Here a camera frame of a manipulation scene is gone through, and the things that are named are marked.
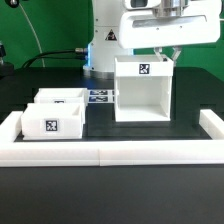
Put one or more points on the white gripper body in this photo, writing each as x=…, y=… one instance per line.
x=159, y=26

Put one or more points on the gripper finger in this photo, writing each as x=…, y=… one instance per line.
x=158, y=53
x=176, y=53

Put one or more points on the white drawer cabinet box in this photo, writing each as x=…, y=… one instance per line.
x=142, y=88

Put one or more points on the white drawer tray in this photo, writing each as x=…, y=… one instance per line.
x=50, y=121
x=61, y=95

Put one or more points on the white fiducial marker sheet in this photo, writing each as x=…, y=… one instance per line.
x=101, y=96

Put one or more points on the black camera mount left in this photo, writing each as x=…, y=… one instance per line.
x=6, y=68

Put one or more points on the white U-shaped border frame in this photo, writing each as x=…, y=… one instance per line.
x=112, y=153

